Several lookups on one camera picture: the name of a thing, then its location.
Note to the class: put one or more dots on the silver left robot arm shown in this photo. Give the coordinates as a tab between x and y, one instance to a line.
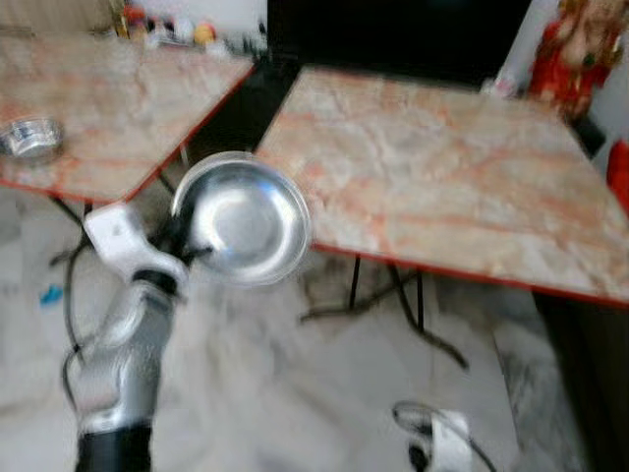
123	364

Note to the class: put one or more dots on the small red figurine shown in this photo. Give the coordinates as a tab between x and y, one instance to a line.
134	20

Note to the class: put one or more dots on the red and gold statue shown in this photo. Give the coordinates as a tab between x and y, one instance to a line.
575	49

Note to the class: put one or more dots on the small blue floor item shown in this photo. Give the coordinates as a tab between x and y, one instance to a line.
50	294

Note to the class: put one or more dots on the black television screen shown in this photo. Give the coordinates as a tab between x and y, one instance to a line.
393	34

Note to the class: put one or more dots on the large steel bowl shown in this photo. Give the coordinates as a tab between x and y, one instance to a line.
246	221

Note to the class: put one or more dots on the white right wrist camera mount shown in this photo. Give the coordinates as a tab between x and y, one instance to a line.
450	442

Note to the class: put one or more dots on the small steel bowl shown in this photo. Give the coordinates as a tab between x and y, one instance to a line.
29	140

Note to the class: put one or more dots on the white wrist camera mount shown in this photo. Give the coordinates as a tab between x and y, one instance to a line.
450	442
123	236

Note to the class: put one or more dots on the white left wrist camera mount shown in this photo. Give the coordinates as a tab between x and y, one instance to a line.
123	236

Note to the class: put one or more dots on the small yellow figurine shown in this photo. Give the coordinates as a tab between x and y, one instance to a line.
204	33

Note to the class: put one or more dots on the marble top folding table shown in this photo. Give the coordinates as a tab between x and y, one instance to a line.
118	108
442	172

